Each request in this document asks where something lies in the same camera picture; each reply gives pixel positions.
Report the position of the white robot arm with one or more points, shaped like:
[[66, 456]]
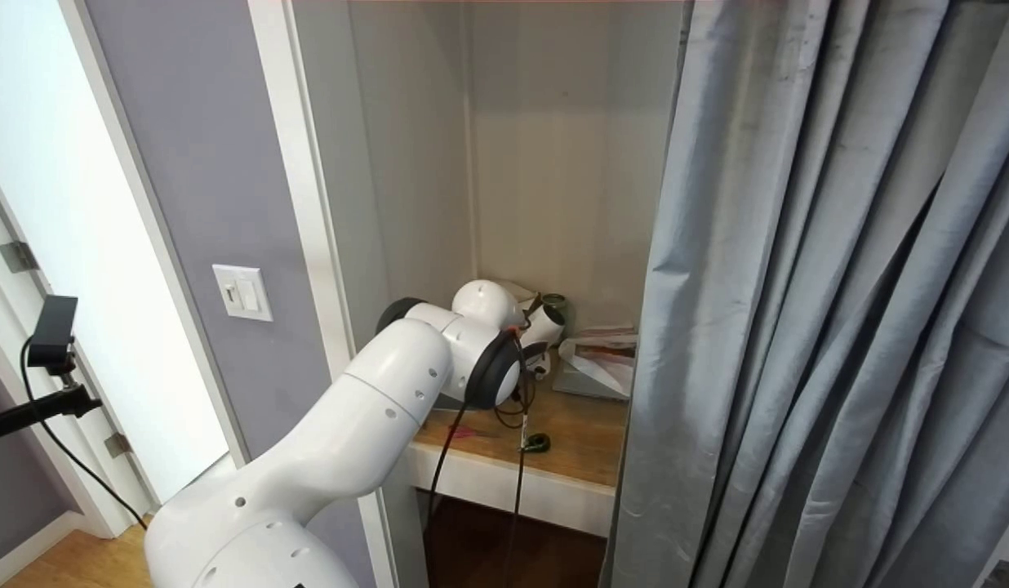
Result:
[[340, 434]]

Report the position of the metal door hinge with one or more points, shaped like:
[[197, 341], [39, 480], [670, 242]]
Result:
[[114, 444], [18, 257]]

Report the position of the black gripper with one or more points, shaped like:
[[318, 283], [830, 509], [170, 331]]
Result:
[[535, 361]]

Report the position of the white light switch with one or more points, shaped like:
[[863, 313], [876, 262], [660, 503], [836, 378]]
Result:
[[243, 292]]

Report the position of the white closet frame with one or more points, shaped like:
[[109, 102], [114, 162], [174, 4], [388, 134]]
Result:
[[308, 215]]

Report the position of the wooden shelf white edge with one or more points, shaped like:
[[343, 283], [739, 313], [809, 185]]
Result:
[[492, 479]]

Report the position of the white grey box stack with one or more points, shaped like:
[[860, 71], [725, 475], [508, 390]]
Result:
[[605, 378]]

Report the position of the black camera on stand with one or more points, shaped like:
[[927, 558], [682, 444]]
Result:
[[53, 320]]

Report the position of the grey curtain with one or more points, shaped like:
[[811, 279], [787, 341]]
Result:
[[830, 329]]

